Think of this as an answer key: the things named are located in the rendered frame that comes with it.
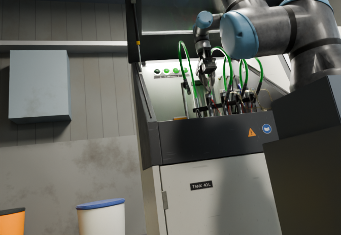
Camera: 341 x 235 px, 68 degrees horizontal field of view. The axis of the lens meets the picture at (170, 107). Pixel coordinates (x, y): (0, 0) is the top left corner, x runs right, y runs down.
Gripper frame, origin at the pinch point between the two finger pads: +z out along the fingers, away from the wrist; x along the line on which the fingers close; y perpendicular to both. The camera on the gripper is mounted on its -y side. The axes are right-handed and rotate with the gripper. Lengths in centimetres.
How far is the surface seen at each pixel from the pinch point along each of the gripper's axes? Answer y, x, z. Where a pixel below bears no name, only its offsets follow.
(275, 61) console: -7.4, 45.9, -16.6
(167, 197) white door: 22, -31, 45
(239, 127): 22.3, 1.1, 23.7
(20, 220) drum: -170, -148, 62
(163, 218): 22, -33, 52
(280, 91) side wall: 10.0, 31.8, 6.7
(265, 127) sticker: 22.4, 12.2, 25.0
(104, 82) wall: -223, -64, -93
